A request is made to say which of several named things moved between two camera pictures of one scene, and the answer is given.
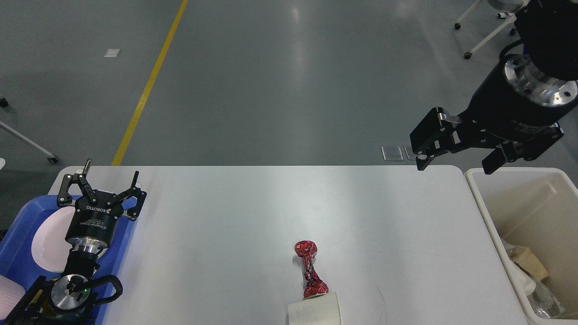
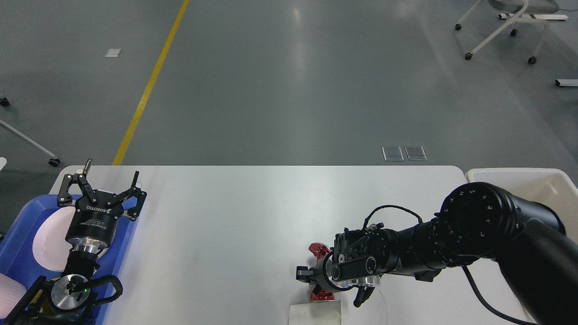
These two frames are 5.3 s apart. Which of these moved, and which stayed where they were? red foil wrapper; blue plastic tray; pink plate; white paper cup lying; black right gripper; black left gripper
Moved: black right gripper; red foil wrapper
Stayed: blue plastic tray; black left gripper; pink plate; white paper cup lying
